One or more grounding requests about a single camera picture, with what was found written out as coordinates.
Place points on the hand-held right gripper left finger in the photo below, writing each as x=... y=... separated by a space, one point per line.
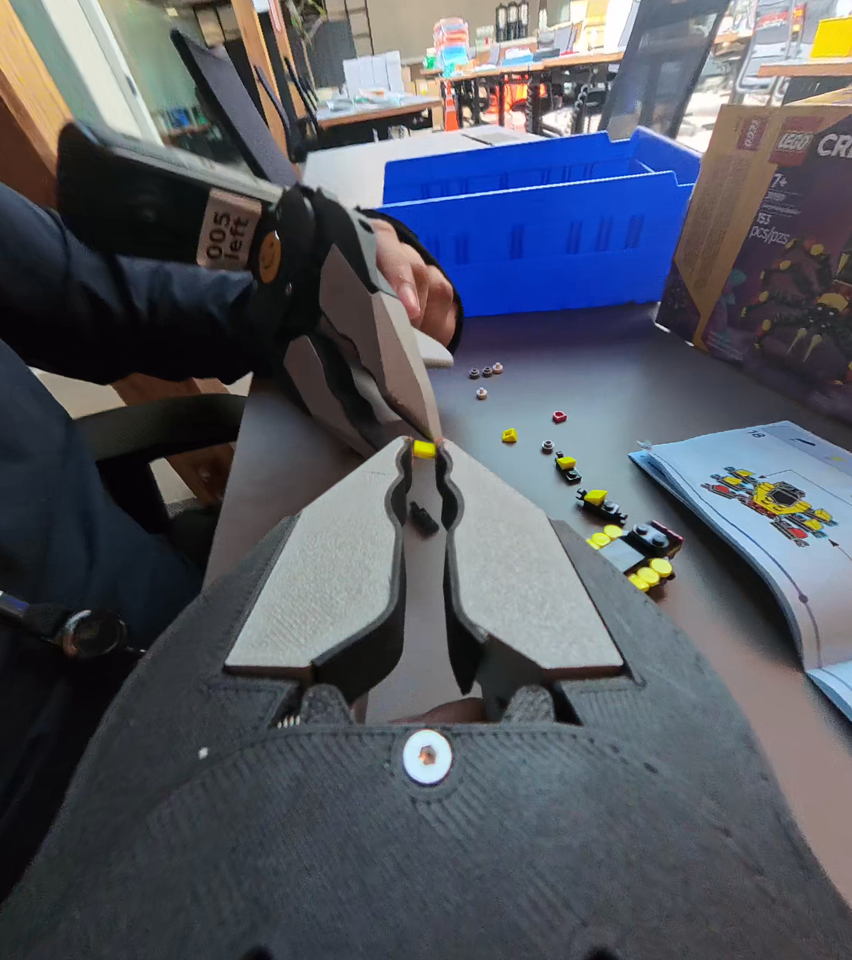
x=328 y=592

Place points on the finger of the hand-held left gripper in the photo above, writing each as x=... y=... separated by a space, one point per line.
x=313 y=382
x=384 y=345

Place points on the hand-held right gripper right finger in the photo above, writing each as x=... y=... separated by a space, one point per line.
x=531 y=592

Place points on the small yellow lego piece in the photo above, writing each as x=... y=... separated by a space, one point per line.
x=424 y=448

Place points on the person's left forearm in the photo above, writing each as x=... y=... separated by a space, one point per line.
x=95 y=307

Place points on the yellow black lego subassembly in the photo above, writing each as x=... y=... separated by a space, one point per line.
x=602 y=506
x=567 y=469

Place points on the yellow black red lego model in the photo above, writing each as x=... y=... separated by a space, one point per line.
x=640 y=551

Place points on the small black lego piece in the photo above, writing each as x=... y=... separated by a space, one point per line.
x=423 y=517

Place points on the lego set cardboard box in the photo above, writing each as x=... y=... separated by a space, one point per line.
x=808 y=285

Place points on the person's left hand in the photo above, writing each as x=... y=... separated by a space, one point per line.
x=418 y=289

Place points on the black mesh office chair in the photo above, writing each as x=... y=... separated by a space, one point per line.
x=238 y=105

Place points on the blue plastic bin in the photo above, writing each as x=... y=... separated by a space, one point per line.
x=546 y=240

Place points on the white boxes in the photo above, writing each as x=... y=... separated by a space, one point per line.
x=373 y=75

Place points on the open instruction booklet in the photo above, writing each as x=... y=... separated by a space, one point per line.
x=793 y=540

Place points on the stack of coloured trays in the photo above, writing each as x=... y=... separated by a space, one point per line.
x=450 y=45

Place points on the long wooden workbench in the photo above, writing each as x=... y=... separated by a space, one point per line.
x=538 y=64

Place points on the dark chair back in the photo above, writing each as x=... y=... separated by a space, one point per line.
x=658 y=67

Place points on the wooden background table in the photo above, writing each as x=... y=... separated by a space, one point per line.
x=831 y=71

